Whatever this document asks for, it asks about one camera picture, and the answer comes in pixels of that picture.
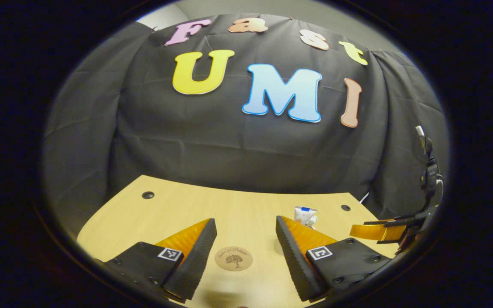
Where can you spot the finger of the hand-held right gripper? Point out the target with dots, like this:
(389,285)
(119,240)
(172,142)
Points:
(379,233)
(400,221)

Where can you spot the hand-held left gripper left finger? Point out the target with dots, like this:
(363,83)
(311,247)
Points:
(195,265)

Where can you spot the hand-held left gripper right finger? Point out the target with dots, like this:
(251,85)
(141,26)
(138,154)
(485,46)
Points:
(298,265)

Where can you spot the round brown coaster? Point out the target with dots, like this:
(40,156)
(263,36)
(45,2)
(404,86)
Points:
(233,259)

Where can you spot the white toothpaste tube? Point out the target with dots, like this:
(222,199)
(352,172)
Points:
(304,212)

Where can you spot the light wooden desktop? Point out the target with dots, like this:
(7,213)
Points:
(229,209)

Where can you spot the black backdrop cloth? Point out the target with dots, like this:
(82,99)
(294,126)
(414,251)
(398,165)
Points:
(186,141)

